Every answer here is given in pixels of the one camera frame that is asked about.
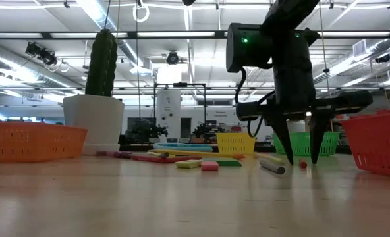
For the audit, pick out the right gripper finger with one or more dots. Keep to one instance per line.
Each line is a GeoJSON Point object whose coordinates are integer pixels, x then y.
{"type": "Point", "coordinates": [279, 125]}
{"type": "Point", "coordinates": [317, 131]}

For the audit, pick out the small red ball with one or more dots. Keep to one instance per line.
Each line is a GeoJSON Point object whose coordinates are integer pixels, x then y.
{"type": "Point", "coordinates": [303, 164]}

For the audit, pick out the grey crayon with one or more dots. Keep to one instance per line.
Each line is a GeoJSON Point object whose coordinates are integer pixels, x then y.
{"type": "Point", "coordinates": [272, 167]}

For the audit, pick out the green eraser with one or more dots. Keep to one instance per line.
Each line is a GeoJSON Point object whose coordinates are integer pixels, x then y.
{"type": "Point", "coordinates": [229, 162]}

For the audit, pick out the pink eraser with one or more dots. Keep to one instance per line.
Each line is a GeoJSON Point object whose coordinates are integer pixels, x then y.
{"type": "Point", "coordinates": [209, 166]}

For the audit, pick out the yellow eraser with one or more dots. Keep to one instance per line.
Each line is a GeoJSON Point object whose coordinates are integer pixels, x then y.
{"type": "Point", "coordinates": [188, 164]}

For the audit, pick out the dark red pencil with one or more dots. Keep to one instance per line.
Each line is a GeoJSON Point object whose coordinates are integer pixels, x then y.
{"type": "Point", "coordinates": [165, 159]}

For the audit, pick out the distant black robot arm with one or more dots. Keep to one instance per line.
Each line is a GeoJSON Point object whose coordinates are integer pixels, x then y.
{"type": "Point", "coordinates": [145, 130]}
{"type": "Point", "coordinates": [208, 130]}

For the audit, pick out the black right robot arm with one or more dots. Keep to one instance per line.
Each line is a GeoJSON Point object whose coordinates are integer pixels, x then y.
{"type": "Point", "coordinates": [247, 49]}

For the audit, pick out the green plastic bin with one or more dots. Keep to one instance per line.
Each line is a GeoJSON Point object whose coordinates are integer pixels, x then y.
{"type": "Point", "coordinates": [300, 143]}

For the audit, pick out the yellow plastic bin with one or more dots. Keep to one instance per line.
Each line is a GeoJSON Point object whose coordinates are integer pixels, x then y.
{"type": "Point", "coordinates": [234, 143]}

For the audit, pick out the red plastic bin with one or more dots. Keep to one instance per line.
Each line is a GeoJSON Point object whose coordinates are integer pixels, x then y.
{"type": "Point", "coordinates": [379, 145]}

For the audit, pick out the white air vent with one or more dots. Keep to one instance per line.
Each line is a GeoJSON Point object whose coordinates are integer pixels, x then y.
{"type": "Point", "coordinates": [359, 48]}

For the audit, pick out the black ceiling speaker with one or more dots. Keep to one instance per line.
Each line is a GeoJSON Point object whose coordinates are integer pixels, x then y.
{"type": "Point", "coordinates": [382, 58]}

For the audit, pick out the blue calculator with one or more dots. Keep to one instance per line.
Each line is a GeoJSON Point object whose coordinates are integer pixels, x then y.
{"type": "Point", "coordinates": [182, 146]}

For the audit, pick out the cactus in white pot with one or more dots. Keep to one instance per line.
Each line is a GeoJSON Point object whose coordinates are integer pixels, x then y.
{"type": "Point", "coordinates": [93, 125]}

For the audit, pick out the orange plastic bin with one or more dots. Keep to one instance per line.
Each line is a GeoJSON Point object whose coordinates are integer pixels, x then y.
{"type": "Point", "coordinates": [33, 141]}

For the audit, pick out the black ceiling dome camera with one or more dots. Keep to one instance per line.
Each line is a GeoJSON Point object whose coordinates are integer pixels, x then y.
{"type": "Point", "coordinates": [172, 58]}

